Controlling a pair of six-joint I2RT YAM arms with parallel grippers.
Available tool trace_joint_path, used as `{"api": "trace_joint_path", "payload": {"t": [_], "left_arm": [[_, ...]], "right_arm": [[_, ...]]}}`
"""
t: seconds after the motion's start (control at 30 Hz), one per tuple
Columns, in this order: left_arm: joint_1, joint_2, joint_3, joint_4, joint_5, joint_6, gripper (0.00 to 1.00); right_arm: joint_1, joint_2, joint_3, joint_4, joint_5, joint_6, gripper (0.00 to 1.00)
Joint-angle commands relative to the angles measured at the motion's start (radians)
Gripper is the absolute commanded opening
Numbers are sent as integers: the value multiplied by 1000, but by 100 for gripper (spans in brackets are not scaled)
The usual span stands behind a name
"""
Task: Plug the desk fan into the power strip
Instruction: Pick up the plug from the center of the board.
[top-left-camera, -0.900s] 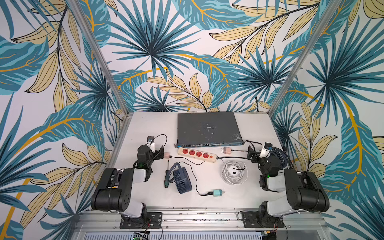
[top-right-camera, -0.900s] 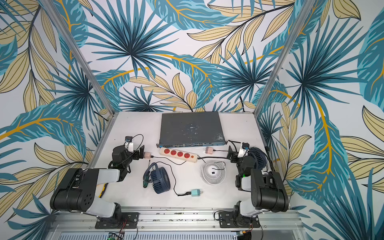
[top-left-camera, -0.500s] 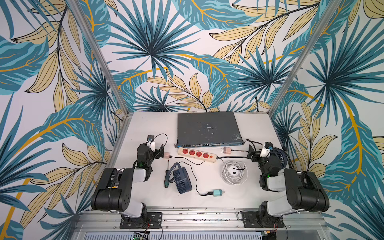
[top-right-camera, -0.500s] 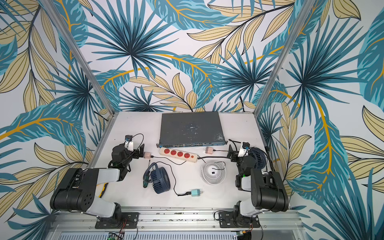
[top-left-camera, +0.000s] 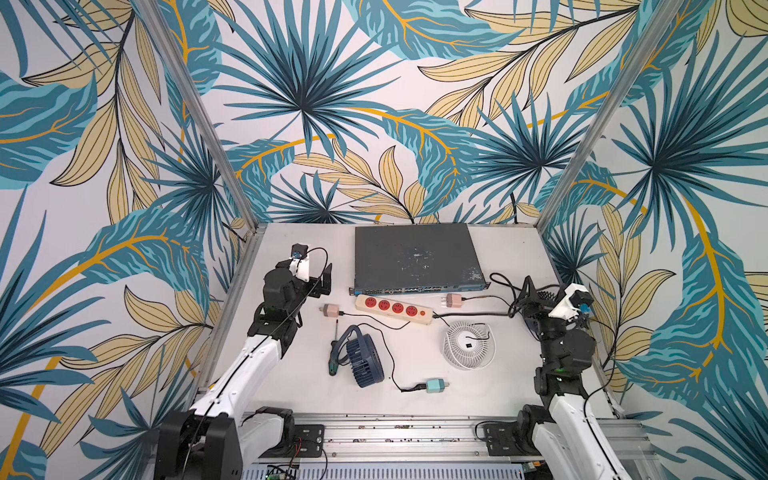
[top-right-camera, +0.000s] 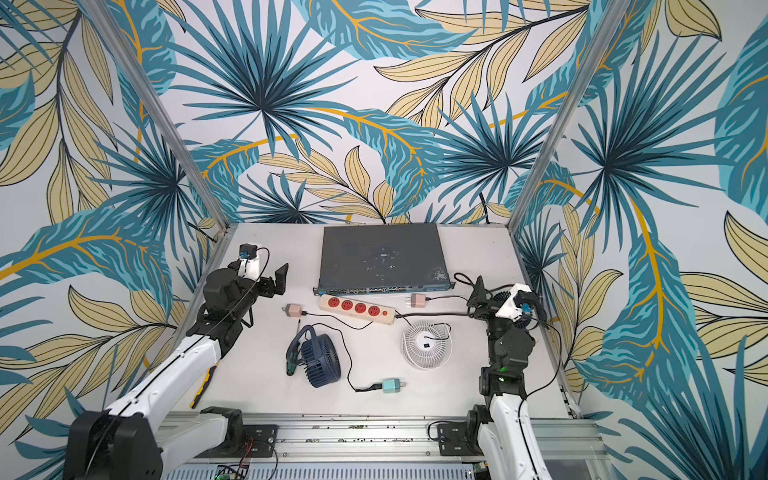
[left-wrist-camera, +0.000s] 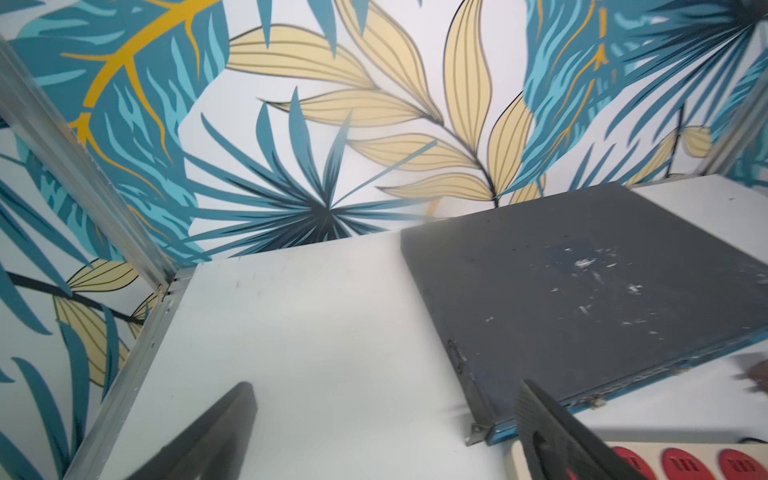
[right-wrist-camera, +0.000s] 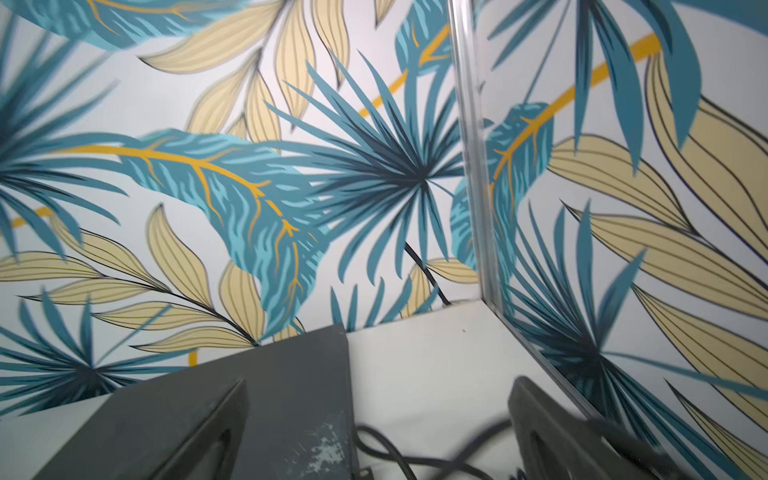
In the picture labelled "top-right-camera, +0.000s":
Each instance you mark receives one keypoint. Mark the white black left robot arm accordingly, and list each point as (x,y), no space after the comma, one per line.
(124,442)

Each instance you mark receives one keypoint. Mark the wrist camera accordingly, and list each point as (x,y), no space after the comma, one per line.
(249,264)
(521,303)

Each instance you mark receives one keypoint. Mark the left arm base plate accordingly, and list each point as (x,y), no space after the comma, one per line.
(251,441)

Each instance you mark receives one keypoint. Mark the pink adapter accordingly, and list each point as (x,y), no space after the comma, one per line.
(417,300)
(293,310)

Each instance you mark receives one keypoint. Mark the green black screwdriver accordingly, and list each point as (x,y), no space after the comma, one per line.
(292,353)

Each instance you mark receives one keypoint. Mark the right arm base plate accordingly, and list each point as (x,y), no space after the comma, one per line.
(454,440)

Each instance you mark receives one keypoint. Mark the teal USB power adapter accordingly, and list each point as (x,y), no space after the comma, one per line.
(392,385)

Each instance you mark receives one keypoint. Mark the dark grey network switch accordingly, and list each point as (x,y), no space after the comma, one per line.
(382,259)

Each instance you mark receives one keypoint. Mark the beige red power strip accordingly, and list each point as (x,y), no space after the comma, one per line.
(357,309)

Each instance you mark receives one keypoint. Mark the white round desk fan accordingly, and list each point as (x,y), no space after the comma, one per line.
(426,345)

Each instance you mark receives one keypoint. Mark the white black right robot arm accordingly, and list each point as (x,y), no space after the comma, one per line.
(500,429)

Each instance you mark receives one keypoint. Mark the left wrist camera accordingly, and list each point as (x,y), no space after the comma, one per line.
(249,264)

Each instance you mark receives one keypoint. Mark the aluminium frame rail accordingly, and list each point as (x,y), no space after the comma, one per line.
(381,447)

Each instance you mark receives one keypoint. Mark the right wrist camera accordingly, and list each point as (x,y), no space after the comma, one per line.
(521,303)

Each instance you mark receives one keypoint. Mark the navy blue desk fan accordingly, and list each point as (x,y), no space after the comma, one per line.
(319,358)

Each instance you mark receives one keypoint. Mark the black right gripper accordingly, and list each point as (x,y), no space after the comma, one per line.
(488,303)

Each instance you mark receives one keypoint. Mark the pink adapter left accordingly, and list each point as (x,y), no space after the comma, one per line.
(293,310)

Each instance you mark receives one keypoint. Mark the pink adapter right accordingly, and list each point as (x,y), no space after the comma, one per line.
(417,300)

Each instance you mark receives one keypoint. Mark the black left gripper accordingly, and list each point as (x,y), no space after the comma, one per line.
(269,290)

